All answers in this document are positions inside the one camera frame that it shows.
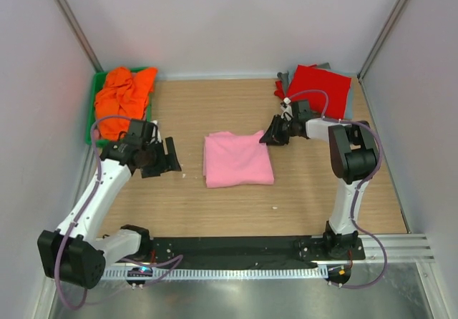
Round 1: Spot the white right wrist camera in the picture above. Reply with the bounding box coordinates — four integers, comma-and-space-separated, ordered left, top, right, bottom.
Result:
281, 97, 293, 120

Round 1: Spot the folded grey t shirt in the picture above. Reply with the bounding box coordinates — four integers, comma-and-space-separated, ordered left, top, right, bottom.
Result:
276, 63, 354, 119

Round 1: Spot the pink t shirt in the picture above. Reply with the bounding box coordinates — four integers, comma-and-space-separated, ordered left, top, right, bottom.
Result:
203, 130, 275, 188

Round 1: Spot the folded red t shirt bottom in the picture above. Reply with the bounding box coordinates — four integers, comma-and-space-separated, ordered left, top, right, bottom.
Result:
274, 80, 286, 100

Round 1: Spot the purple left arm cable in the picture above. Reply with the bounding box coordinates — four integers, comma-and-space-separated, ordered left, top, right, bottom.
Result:
54, 115, 185, 311

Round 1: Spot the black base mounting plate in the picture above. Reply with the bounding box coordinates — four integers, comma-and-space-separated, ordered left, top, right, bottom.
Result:
152, 235, 366, 270

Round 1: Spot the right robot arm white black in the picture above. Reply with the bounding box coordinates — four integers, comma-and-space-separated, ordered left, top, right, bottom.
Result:
259, 98, 381, 260

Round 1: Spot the green plastic bin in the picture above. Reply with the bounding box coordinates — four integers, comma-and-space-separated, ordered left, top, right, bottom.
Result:
85, 67, 154, 147

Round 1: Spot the right aluminium frame post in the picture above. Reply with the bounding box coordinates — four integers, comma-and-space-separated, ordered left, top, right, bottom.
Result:
357, 0, 410, 84

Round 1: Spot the aluminium frame post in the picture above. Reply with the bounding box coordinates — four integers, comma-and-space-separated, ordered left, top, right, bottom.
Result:
54, 0, 104, 72
357, 0, 410, 84

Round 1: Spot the white slotted cable duct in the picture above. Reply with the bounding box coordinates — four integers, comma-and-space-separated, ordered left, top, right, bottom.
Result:
102, 265, 328, 281

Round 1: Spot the folded red t shirt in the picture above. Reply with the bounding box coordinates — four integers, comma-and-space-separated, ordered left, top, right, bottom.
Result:
274, 80, 286, 100
286, 65, 351, 119

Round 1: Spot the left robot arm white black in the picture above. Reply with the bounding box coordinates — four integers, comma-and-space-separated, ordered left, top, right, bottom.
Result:
37, 119, 181, 290

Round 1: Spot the folded red t shirt top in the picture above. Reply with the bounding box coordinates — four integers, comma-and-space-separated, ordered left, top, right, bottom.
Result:
286, 65, 351, 119

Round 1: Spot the left aluminium frame post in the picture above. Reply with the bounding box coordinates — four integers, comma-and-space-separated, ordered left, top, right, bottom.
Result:
54, 0, 104, 72

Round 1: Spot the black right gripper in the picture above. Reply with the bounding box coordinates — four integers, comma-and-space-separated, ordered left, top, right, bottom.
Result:
259, 114, 297, 147

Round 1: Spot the orange t shirt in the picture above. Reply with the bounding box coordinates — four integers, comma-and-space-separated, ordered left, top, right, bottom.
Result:
94, 67, 157, 141

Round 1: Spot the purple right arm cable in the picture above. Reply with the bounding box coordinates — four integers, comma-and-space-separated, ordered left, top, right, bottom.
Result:
286, 89, 389, 290

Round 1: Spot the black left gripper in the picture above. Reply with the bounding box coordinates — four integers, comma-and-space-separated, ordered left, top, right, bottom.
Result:
141, 137, 180, 178

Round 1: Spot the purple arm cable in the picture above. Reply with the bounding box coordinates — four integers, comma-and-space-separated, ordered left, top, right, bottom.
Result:
54, 115, 185, 311
286, 89, 389, 290

